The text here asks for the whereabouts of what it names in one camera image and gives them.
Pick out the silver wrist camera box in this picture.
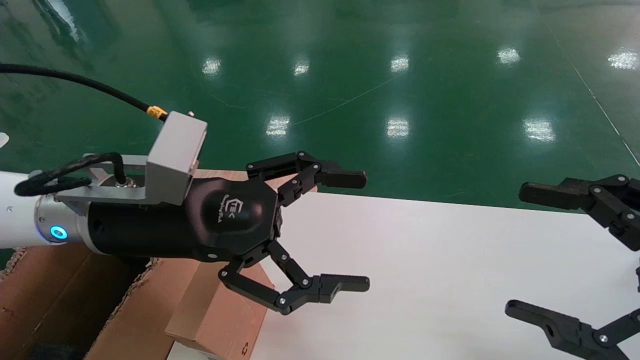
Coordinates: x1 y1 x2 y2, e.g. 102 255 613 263
145 111 208 206

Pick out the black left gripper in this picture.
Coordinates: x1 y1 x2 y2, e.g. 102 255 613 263
87 151 371 316

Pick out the short black looped cable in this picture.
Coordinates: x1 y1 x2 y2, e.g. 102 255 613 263
14 152 128 197

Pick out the large brown cardboard box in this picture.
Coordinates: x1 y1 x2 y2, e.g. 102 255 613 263
0 244 201 360

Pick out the small brown cardboard box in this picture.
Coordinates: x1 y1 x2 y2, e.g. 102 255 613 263
165 260 275 360

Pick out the silver camera bracket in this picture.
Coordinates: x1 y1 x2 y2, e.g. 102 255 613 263
55 154 151 205

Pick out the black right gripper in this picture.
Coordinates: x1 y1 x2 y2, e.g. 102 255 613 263
505 175 640 360

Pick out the wooden board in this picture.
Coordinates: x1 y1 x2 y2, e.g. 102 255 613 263
194 169 321 195

